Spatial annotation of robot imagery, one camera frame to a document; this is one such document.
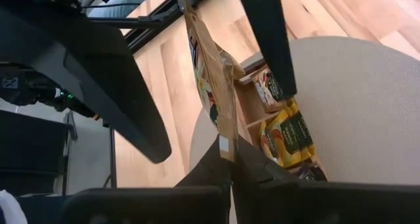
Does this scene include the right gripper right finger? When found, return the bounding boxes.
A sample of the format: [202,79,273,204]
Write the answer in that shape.
[233,137,420,224]

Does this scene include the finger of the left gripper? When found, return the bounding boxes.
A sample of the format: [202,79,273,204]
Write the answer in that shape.
[0,7,172,164]
[236,0,298,99]

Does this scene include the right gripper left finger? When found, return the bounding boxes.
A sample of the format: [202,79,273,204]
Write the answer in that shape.
[60,137,230,224]

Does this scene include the blue tea bag packet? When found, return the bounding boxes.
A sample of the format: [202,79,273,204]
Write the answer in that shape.
[295,164,328,183]

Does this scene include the brown vanilla tea bag packet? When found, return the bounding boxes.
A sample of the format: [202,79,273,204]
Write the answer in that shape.
[175,0,247,163]
[255,71,285,114]

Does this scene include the orange mango tea bag packet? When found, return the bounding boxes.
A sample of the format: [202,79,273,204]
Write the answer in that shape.
[259,110,302,168]
[285,101,316,159]

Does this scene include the wooden tea organizer box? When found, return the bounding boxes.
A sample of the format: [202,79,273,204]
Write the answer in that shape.
[234,51,329,182]

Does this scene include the round grey placemat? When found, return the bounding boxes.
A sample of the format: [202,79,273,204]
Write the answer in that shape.
[188,35,420,187]

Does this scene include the black desk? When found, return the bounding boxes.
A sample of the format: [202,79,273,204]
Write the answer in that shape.
[0,110,72,198]

